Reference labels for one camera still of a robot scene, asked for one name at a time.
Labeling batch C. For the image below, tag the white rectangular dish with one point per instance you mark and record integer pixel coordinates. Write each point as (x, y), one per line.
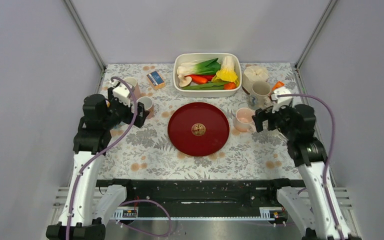
(200, 57)

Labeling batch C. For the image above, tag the toy bok choy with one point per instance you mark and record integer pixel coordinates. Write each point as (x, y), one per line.
(208, 67)

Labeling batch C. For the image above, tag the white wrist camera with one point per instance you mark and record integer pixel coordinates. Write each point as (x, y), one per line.
(279, 100)
(122, 94)

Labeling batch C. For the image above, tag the wrapped toilet paper roll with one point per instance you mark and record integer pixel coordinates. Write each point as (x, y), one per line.
(251, 74)

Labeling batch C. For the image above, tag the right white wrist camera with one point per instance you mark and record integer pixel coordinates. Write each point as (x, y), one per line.
(279, 100)

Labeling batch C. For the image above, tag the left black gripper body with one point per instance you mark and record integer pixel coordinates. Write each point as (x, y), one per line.
(119, 112)

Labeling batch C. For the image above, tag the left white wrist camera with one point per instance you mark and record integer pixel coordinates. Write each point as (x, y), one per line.
(122, 94)

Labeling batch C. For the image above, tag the toy small orange carrot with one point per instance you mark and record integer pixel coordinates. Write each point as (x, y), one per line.
(229, 86)

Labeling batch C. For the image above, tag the right aluminium frame post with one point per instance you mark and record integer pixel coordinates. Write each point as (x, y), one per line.
(316, 32)

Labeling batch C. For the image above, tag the floral tablecloth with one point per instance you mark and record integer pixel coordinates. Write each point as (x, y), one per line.
(147, 152)

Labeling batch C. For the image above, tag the toy red chili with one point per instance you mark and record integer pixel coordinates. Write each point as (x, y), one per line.
(208, 77)

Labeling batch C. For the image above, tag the toy mushroom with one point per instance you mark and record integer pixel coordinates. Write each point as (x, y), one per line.
(184, 81)

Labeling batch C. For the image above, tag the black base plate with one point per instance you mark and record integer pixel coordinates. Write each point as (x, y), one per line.
(206, 198)

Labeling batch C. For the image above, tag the cream mug blue dragon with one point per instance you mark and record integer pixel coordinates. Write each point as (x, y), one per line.
(259, 95)

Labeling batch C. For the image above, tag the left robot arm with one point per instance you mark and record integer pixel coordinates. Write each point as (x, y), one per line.
(81, 219)

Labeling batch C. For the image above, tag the pink faceted mug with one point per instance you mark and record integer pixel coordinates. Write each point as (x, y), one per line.
(133, 83)

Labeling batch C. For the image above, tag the aluminium frame post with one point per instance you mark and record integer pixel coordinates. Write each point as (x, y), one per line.
(84, 33)
(316, 32)

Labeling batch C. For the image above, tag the yellow sponge blue label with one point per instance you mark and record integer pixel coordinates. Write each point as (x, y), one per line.
(155, 80)

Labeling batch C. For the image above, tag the left aluminium frame post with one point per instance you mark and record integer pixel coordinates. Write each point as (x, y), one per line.
(84, 33)

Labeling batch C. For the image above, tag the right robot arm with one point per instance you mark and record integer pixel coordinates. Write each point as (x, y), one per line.
(323, 220)

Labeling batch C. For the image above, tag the pink square mug front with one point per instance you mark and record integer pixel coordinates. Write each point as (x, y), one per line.
(148, 105)

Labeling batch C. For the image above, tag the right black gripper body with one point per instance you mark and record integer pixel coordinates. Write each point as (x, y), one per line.
(280, 119)

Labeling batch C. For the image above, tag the red round tray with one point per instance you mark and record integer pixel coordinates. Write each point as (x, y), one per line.
(198, 129)

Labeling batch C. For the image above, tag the toy napa cabbage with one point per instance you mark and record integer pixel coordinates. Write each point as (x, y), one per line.
(227, 71)

